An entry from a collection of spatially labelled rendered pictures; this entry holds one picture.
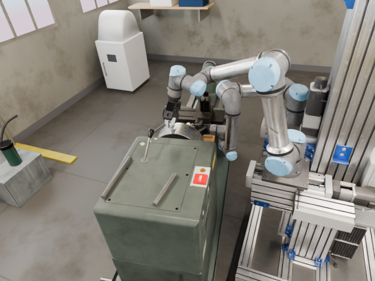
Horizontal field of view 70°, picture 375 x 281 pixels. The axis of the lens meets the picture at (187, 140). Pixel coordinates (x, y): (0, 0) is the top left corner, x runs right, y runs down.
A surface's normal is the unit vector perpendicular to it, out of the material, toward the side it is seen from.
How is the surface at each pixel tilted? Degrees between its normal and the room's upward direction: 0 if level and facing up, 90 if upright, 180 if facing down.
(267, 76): 83
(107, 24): 71
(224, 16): 90
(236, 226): 0
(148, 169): 0
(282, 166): 97
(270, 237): 0
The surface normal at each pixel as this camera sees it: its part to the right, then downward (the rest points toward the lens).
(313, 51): -0.36, 0.58
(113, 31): -0.38, 0.29
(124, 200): -0.07, -0.80
